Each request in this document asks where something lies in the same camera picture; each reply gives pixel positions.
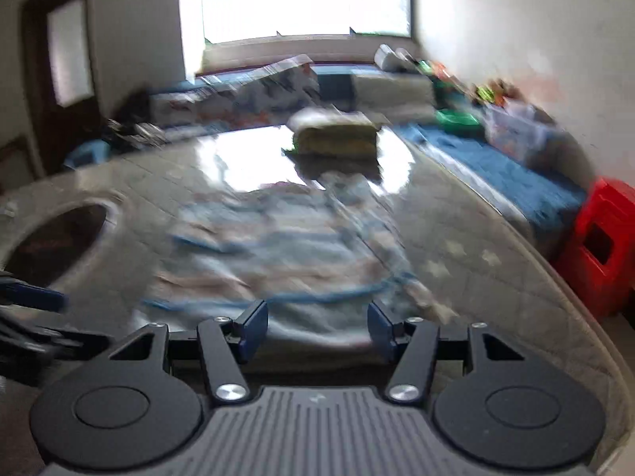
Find white plush toy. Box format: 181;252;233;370
373;44;419;73

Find grey white cushion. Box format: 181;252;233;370
352;72;436;123

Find folded yellow beige cloth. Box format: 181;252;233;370
286;107;381;159

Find dark wooden door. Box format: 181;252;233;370
21;0;102;174

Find green plastic basin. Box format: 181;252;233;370
435;109;483;136

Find blue chair back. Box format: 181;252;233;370
63;140;111;170

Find red plastic stool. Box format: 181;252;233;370
555;178;635;321

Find left butterfly pattern cushion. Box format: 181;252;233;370
150;80;240;128

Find window with green frame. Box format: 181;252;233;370
179;0;417;76

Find colourful plush toys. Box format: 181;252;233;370
416;60;525;109

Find striped blue beige towel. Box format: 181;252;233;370
139;173;455;350

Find clear plastic storage box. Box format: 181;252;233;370
484;106;565;171

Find right butterfly pattern cushion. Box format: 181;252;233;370
200;55;319;129

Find butterfly pattern cushion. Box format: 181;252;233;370
200;55;319;129
150;80;240;128

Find black bag on sofa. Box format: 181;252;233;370
101;88;168;154

